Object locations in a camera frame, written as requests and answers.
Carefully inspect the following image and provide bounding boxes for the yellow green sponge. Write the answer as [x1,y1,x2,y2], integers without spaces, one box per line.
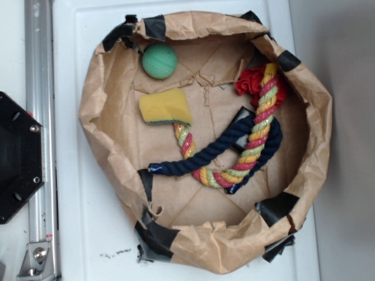
[138,88,192,126]

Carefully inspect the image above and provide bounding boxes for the brown paper bag bin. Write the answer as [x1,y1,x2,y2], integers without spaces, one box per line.
[79,11,332,274]

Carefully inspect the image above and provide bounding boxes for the black rectangular block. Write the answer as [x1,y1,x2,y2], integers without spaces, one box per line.
[230,107,255,153]

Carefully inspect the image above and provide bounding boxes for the green ball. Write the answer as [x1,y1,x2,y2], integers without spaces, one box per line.
[142,44,178,80]

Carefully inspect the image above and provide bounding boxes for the red cloth piece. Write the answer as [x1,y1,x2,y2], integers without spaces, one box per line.
[235,65,288,108]

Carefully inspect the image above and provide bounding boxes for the white tray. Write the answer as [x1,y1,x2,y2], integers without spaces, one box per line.
[52,1,320,280]

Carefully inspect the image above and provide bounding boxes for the multicolour twisted rope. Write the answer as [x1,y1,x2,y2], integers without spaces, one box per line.
[173,62,279,189]

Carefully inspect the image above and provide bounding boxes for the navy blue rope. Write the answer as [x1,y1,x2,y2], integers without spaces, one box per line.
[148,114,284,195]

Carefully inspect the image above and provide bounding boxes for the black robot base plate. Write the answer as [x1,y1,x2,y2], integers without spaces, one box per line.
[0,92,44,225]

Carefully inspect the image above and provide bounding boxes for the metal corner bracket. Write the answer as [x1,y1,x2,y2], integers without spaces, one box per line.
[16,241,54,280]

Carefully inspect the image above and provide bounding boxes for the aluminium extrusion rail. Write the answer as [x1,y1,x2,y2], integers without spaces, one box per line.
[24,0,60,244]

